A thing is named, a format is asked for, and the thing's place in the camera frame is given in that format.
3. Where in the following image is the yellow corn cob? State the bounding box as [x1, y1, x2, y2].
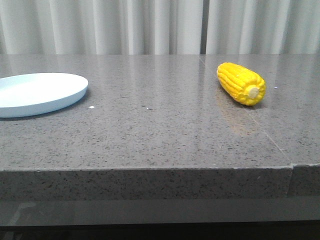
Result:
[216, 62, 267, 106]

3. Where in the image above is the light blue round plate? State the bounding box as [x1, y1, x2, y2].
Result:
[0, 73, 89, 118]

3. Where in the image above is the grey pleated curtain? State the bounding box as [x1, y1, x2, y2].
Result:
[0, 0, 320, 55]

